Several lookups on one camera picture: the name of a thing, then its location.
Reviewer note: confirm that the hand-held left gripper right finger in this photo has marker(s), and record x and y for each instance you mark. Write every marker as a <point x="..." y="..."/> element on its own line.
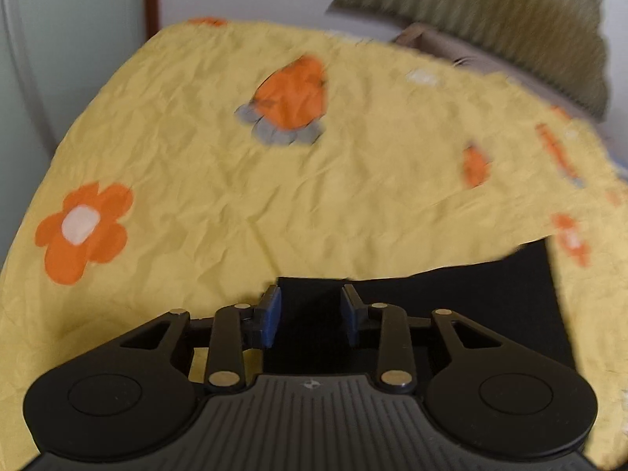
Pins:
<point x="351" y="315"/>

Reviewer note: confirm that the black pants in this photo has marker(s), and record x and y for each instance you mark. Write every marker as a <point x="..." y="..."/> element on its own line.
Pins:
<point x="466" y="304"/>

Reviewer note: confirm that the brown crumpled cloth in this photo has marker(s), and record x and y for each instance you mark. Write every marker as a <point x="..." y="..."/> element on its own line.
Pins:
<point x="412" y="35"/>

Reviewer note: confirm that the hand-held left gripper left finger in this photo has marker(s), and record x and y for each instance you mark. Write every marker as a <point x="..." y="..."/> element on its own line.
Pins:
<point x="271" y="316"/>

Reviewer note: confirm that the yellow carrot print blanket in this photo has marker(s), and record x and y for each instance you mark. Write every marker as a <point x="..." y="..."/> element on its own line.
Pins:
<point x="343" y="181"/>

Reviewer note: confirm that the olive striped pillow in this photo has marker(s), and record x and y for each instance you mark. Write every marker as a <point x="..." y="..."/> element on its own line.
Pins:
<point x="490" y="10"/>

